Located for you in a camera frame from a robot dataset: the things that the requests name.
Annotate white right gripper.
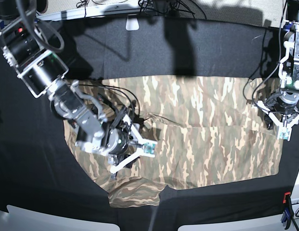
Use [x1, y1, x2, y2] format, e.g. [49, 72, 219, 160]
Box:
[110, 115, 157, 174]

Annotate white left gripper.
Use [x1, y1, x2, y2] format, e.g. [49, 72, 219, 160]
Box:
[255, 100, 299, 141]

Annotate camouflage t-shirt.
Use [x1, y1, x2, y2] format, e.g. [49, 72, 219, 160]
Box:
[64, 76, 283, 208]

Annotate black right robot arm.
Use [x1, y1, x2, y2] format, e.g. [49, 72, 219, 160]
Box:
[0, 0, 157, 175]

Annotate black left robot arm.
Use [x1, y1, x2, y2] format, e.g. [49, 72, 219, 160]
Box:
[252, 0, 299, 141]

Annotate orange black clamp front right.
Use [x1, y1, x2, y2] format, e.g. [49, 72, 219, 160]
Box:
[281, 192, 294, 230]

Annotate black cables behind table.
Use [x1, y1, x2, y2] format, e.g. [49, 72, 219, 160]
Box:
[76, 0, 208, 19]

